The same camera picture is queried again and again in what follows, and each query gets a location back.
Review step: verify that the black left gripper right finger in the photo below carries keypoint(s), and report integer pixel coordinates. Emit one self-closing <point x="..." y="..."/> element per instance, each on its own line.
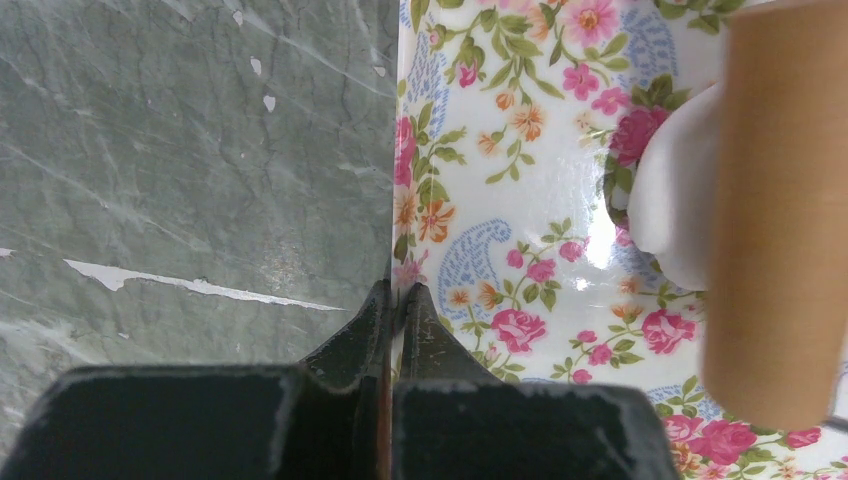
<point x="453" y="419"/>

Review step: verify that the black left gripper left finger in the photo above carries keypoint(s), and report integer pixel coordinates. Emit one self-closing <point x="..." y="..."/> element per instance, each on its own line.
<point x="323" y="417"/>

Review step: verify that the floral print tray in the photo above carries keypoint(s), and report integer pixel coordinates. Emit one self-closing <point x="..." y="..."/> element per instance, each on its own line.
<point x="520" y="126"/>

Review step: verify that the white dough lump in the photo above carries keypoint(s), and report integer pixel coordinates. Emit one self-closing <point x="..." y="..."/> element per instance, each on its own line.
<point x="671" y="204"/>

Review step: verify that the wooden rolling pin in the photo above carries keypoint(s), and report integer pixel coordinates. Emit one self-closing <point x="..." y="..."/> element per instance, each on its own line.
<point x="777" y="291"/>

